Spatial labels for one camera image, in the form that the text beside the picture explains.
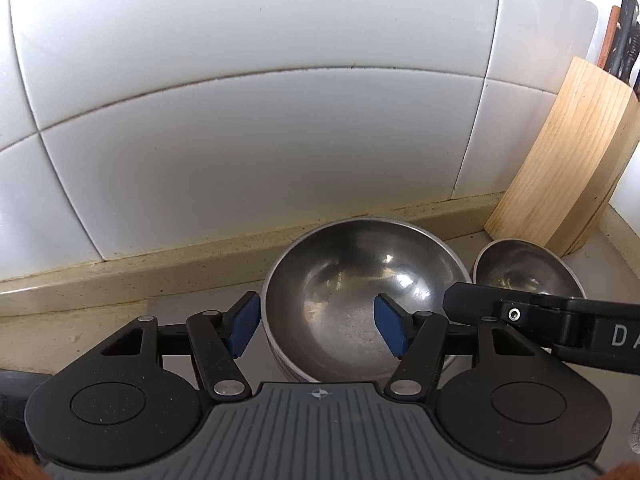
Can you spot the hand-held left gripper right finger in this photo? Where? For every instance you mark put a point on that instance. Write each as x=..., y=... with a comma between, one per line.
x=390, y=327

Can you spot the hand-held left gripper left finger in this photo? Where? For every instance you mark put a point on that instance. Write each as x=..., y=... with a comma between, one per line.
x=245, y=322

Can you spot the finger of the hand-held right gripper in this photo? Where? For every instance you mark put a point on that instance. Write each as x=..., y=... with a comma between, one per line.
x=480, y=302

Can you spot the grey counter mat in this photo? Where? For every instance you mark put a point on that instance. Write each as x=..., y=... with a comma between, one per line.
x=200, y=305

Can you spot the wooden knife block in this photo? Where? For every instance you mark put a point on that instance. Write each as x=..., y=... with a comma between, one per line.
x=560, y=160

